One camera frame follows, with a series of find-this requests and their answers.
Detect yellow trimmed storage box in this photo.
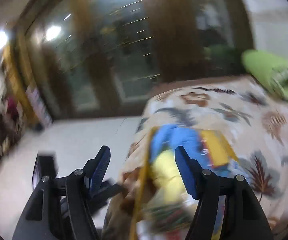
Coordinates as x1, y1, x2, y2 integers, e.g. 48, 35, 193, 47
130, 126, 239, 240

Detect green quilt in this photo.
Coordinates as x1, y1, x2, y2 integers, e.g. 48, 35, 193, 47
241, 49, 288, 103

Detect leaf print blanket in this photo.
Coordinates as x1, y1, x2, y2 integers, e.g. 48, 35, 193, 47
101, 76, 288, 240

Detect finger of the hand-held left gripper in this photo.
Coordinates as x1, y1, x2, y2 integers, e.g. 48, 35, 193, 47
90, 179, 125, 205

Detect yellow packet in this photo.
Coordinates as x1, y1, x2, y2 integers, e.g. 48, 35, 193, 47
199, 129, 239, 169

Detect row of white printed boxes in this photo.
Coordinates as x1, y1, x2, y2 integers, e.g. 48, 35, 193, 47
25, 86, 53, 128

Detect wooden glass door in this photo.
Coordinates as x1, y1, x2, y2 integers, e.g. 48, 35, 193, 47
16, 0, 159, 127
141, 0, 256, 83

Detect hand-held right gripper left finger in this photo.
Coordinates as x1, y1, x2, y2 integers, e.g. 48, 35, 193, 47
12, 145, 112, 240

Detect golden wooden door frame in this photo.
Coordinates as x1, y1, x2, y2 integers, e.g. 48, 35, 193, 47
2, 37, 40, 125

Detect yellow towel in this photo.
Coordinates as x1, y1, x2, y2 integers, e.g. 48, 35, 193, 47
151, 151, 192, 200

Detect blue towel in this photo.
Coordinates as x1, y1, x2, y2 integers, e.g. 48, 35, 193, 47
150, 124, 206, 165

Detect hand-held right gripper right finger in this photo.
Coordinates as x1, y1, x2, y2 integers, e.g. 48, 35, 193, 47
174, 145, 274, 240

